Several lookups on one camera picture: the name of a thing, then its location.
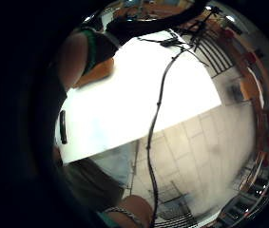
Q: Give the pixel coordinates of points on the metal shelving rack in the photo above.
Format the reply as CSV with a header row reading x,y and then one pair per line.
x,y
251,193

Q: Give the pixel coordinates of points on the black tripod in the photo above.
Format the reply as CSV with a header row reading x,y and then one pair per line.
x,y
200,27

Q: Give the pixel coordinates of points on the row of red objects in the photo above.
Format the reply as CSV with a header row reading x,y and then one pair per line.
x,y
250,58

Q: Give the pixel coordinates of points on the the person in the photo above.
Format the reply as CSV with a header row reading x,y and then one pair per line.
x,y
89,185

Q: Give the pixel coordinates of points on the metal grate bench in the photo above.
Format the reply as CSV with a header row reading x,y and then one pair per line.
x,y
176,207

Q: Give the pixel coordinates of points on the metal table leg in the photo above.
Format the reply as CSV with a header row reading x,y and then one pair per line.
x,y
135,164

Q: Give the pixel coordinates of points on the small black device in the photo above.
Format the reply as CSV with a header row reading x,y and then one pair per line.
x,y
171,42

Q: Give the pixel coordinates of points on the dark metal railing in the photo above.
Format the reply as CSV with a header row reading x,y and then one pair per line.
x,y
215,57

